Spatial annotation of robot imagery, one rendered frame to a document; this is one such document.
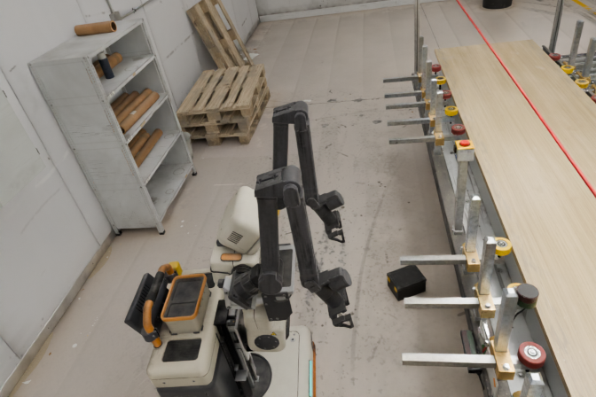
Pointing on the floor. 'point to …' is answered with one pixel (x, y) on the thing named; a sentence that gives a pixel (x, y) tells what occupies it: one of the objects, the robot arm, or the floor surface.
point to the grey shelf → (143, 59)
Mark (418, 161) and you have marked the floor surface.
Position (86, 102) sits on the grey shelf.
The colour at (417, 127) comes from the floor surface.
